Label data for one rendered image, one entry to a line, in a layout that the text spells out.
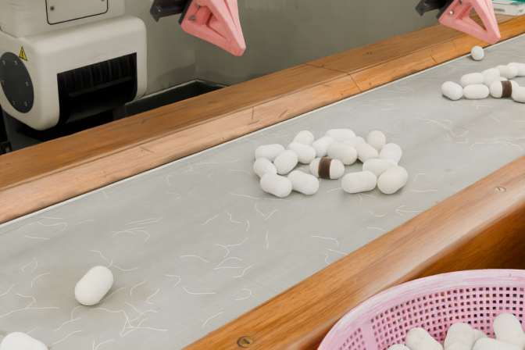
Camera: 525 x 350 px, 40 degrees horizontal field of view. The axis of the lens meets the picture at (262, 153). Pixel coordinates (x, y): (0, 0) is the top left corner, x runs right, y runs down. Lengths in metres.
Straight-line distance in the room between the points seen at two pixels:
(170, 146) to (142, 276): 0.25
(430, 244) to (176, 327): 0.20
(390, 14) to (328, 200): 1.99
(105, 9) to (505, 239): 0.86
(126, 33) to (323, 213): 0.69
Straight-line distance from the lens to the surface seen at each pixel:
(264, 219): 0.67
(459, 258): 0.59
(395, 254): 0.56
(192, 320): 0.54
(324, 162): 0.74
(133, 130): 0.85
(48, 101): 1.23
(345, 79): 1.02
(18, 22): 1.23
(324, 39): 2.86
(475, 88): 1.00
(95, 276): 0.57
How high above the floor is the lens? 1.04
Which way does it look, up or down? 22 degrees down
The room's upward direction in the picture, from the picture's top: 3 degrees counter-clockwise
